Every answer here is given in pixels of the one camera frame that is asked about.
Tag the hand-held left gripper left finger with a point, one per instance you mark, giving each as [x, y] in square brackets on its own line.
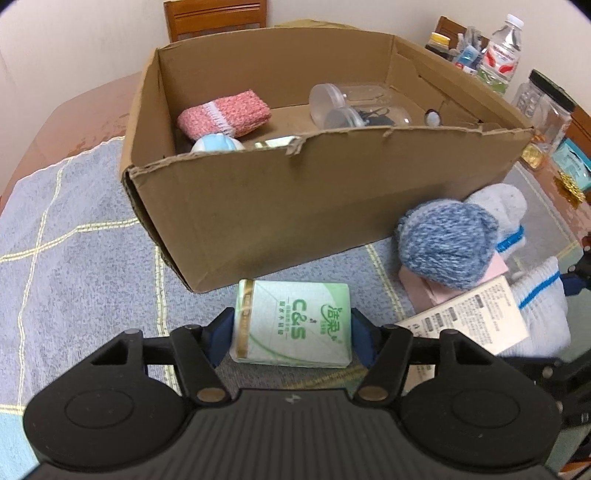
[222, 334]

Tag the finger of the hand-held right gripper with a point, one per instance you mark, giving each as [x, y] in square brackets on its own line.
[579, 277]
[572, 374]

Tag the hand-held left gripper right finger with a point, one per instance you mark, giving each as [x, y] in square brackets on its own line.
[362, 337]

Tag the white sock with blue band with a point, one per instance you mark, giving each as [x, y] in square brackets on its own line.
[540, 314]
[503, 203]

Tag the pocket tissue pack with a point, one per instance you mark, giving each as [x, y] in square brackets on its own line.
[291, 323]
[277, 144]

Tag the cardboard box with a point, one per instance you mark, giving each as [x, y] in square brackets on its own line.
[300, 212]

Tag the white and blue round object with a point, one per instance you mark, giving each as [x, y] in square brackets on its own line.
[217, 144]

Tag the clear jar with dark contents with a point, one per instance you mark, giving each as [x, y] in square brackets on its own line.
[378, 117]

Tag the pink knit sock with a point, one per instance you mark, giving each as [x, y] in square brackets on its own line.
[221, 113]

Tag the clear plastic jar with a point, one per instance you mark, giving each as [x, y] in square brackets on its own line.
[351, 94]

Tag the beige pink printed box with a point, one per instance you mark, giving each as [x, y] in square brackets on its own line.
[466, 318]

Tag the teal packet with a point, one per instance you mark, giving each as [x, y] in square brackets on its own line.
[572, 159]

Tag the blue knit sock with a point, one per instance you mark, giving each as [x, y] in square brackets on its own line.
[443, 244]

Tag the yellow foil packet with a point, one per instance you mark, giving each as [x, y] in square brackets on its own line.
[533, 155]

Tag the blue green plaid blanket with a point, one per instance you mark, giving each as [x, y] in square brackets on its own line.
[78, 258]

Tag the clear jar with black lid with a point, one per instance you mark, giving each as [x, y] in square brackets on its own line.
[545, 110]

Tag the clear water bottle red label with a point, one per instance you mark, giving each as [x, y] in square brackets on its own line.
[503, 55]

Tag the small blue bottle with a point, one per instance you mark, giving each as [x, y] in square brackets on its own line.
[467, 56]

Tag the wooden chair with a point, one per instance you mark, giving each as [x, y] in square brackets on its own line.
[449, 28]
[217, 21]

